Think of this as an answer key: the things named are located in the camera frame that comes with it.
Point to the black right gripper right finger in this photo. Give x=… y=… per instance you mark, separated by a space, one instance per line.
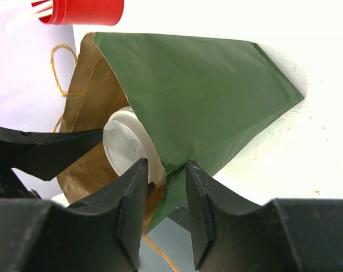
x=231 y=233

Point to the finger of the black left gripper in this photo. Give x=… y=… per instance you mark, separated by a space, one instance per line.
x=42 y=155

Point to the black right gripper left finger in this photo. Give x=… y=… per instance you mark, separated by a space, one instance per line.
x=100 y=232

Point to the white dome coffee lid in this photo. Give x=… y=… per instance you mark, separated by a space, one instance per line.
x=125 y=141

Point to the green brown paper bag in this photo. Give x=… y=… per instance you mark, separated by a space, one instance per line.
x=197 y=98

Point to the white wrapped straws bundle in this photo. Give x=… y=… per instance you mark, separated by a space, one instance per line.
x=26 y=11

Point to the red straw holder cup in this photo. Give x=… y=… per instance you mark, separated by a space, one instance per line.
x=85 y=12

